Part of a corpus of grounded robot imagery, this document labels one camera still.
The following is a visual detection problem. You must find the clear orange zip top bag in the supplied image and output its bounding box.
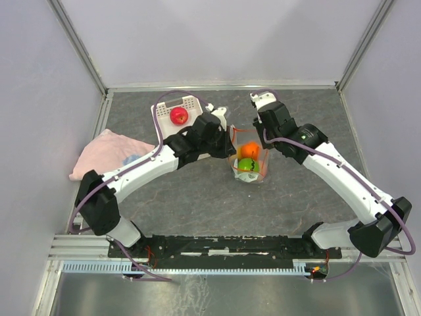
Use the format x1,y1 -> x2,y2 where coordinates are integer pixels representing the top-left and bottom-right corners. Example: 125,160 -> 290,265
228,125 -> 269,184

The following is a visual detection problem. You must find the orange toy fruit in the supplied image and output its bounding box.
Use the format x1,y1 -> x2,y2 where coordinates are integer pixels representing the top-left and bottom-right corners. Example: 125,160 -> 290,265
240,142 -> 260,160

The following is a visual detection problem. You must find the pink red toy fruit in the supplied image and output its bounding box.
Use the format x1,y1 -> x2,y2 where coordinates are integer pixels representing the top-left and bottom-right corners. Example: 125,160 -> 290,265
170,107 -> 189,126

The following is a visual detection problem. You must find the pink folded cloth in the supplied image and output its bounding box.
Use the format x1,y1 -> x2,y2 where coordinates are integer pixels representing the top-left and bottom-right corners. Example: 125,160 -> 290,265
69,129 -> 155,181

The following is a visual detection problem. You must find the white perforated plastic basket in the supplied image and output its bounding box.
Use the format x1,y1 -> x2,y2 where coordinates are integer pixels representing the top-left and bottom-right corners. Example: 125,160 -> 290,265
151,95 -> 203,143

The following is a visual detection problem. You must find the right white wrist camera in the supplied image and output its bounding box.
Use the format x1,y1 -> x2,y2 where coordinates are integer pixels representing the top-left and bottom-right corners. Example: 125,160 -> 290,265
249,89 -> 278,110

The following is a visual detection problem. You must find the green watermelon toy ball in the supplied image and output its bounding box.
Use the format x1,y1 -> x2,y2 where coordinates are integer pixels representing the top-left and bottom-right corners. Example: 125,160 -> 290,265
237,157 -> 260,172

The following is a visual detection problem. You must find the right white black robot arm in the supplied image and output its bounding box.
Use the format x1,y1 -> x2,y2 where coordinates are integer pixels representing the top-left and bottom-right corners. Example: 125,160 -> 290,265
252,93 -> 412,257

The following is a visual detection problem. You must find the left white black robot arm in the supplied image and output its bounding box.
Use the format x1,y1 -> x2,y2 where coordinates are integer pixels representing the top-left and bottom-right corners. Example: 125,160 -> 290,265
75,107 -> 236,257

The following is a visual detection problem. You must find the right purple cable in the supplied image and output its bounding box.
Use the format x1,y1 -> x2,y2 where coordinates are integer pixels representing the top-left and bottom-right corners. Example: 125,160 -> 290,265
249,88 -> 416,283

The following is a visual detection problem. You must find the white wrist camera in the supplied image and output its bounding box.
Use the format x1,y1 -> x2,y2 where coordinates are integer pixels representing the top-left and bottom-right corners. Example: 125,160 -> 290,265
205,103 -> 228,131
249,89 -> 278,110

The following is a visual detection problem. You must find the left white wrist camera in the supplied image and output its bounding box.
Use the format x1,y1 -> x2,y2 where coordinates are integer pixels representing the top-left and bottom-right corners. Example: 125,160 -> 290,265
205,103 -> 228,131

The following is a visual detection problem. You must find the light blue cable duct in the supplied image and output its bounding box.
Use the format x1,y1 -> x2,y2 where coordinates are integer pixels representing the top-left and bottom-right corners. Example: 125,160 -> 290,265
61,261 -> 326,274

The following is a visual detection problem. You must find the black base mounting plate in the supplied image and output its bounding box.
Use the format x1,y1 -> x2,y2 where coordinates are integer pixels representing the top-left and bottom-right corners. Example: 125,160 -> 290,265
126,235 -> 342,270

